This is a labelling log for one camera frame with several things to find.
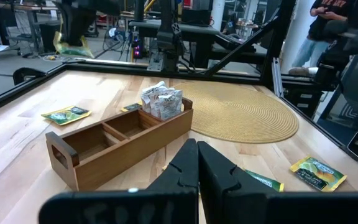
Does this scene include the black desk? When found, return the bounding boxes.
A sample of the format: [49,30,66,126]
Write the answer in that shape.
[129,20,220,68]

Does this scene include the wooden compartment tea box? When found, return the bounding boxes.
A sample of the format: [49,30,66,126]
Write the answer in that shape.
[45,96,195,192]

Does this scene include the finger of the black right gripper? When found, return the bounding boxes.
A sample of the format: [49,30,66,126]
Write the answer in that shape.
[61,14,74,44]
[73,14,88,47]

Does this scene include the person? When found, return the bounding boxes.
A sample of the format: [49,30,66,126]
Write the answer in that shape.
[290,0,358,77]

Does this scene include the orange red tea packet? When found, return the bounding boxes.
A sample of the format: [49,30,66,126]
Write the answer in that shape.
[243,169,285,193]

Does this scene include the green yellow tea packet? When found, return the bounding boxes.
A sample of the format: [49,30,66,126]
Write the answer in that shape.
[52,30,96,59]
[120,103,144,113]
[289,155,348,193]
[40,105,93,126]

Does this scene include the round woven straw placemat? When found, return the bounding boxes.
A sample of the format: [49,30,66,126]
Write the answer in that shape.
[172,80,300,144]

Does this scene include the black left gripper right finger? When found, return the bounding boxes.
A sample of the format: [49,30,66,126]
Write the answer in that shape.
[197,141,358,224]

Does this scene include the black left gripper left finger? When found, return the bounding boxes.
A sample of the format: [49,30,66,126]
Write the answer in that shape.
[38,138,200,224]

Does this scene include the black floor fan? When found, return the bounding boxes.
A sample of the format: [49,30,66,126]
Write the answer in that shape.
[103,26,127,50]

